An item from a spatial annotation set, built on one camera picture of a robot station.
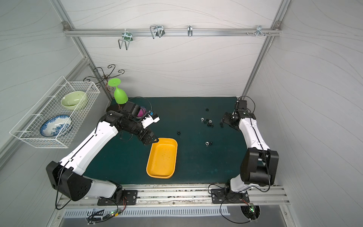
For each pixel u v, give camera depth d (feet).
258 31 2.52
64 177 1.26
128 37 2.58
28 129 1.84
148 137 2.13
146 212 2.30
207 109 3.76
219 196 2.40
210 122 3.43
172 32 2.57
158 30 2.46
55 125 2.09
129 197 2.42
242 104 2.23
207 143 3.06
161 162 2.85
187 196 2.46
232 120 2.69
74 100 2.35
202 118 3.52
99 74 3.40
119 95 2.99
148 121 2.18
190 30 2.39
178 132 3.26
